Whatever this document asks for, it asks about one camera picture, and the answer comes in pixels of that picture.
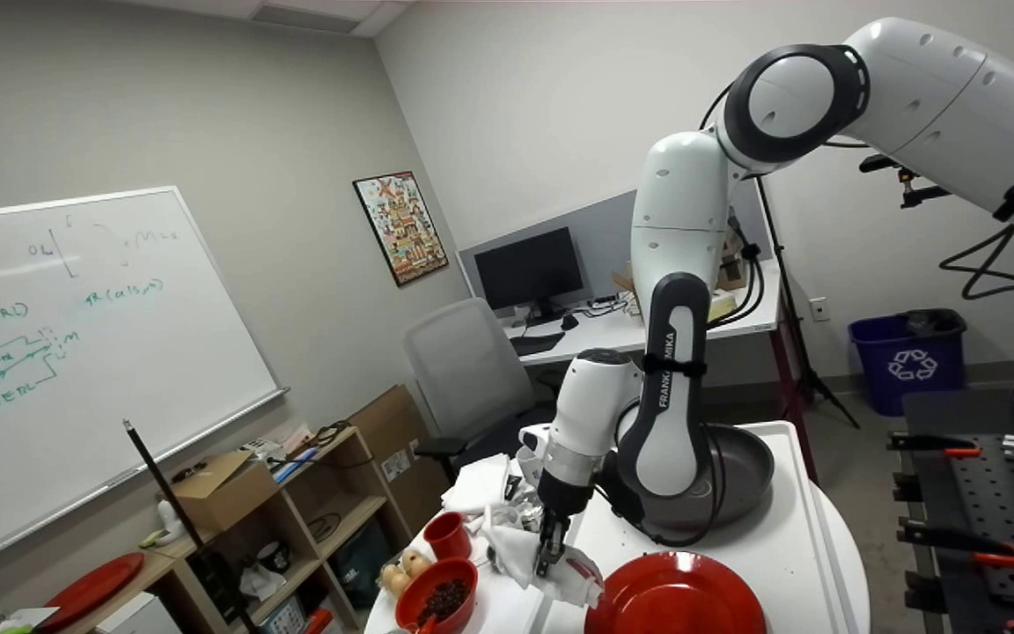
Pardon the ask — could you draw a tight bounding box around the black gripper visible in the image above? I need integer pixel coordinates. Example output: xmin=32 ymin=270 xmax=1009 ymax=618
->
xmin=533 ymin=470 xmax=595 ymax=581

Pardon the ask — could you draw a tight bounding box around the white cloth with red stripes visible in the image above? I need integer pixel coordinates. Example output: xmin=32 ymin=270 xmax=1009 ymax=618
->
xmin=478 ymin=512 xmax=605 ymax=608

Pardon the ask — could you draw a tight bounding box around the red plate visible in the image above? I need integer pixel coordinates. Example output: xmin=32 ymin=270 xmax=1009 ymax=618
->
xmin=586 ymin=550 xmax=772 ymax=634

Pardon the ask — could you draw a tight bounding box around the plain white napkin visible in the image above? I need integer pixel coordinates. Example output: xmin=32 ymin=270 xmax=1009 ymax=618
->
xmin=438 ymin=451 xmax=520 ymax=523

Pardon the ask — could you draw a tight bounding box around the white mug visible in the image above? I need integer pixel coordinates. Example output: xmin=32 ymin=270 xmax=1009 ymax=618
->
xmin=513 ymin=425 xmax=551 ymax=476

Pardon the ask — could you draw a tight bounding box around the red cup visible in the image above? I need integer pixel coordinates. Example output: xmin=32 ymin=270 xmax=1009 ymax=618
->
xmin=422 ymin=512 xmax=474 ymax=563

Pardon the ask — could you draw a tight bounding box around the red bowl with dark contents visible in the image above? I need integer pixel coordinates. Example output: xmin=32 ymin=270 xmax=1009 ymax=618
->
xmin=395 ymin=557 xmax=483 ymax=634

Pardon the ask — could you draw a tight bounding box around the black keyboard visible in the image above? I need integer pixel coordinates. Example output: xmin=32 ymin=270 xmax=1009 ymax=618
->
xmin=512 ymin=331 xmax=570 ymax=359

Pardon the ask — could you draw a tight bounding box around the grey office chair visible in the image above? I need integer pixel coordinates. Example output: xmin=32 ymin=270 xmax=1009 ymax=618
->
xmin=400 ymin=297 xmax=582 ymax=476

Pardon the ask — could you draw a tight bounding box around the dark frying pan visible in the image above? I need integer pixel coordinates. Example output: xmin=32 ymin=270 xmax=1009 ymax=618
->
xmin=595 ymin=422 xmax=777 ymax=550

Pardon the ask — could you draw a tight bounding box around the white office desk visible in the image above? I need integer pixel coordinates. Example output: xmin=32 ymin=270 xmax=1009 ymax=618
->
xmin=502 ymin=257 xmax=790 ymax=431

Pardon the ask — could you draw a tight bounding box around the wooden shelf unit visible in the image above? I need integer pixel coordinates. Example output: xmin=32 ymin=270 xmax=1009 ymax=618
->
xmin=132 ymin=422 xmax=419 ymax=634

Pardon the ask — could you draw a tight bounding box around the black computer monitor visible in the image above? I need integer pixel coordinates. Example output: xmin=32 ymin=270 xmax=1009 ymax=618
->
xmin=469 ymin=222 xmax=587 ymax=328

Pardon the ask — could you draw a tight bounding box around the black tripod stand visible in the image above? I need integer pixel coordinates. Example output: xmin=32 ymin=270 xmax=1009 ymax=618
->
xmin=749 ymin=174 xmax=862 ymax=435

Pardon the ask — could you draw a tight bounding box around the flat brown cardboard box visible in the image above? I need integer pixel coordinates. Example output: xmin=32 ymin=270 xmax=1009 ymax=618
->
xmin=168 ymin=451 xmax=283 ymax=540

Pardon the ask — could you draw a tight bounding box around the framed colourful poster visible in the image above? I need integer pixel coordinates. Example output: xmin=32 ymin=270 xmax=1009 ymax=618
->
xmin=348 ymin=169 xmax=452 ymax=289

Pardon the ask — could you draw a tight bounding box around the black thin pole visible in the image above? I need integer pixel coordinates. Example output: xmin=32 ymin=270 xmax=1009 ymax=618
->
xmin=121 ymin=419 xmax=258 ymax=634

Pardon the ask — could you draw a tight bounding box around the blue recycling bin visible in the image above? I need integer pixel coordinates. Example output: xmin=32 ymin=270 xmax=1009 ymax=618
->
xmin=846 ymin=307 xmax=972 ymax=419

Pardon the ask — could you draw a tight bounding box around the white container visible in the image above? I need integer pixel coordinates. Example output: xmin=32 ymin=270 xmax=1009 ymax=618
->
xmin=90 ymin=588 xmax=182 ymax=634

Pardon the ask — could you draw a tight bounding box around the black perforated board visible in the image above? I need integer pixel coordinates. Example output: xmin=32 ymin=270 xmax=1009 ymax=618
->
xmin=891 ymin=391 xmax=1014 ymax=618

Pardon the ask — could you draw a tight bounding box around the red round disc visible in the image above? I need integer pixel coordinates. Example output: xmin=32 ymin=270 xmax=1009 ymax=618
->
xmin=34 ymin=554 xmax=147 ymax=634

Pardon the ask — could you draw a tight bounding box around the whiteboard with green writing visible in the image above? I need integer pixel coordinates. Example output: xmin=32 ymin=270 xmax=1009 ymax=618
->
xmin=0 ymin=182 xmax=289 ymax=586

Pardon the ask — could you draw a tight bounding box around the black clamp with orange handle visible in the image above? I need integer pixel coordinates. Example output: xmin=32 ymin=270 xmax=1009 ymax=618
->
xmin=885 ymin=431 xmax=986 ymax=464
xmin=893 ymin=514 xmax=1014 ymax=575

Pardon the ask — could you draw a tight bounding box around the black camera on boom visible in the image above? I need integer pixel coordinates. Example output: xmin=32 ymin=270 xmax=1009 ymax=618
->
xmin=857 ymin=146 xmax=963 ymax=216

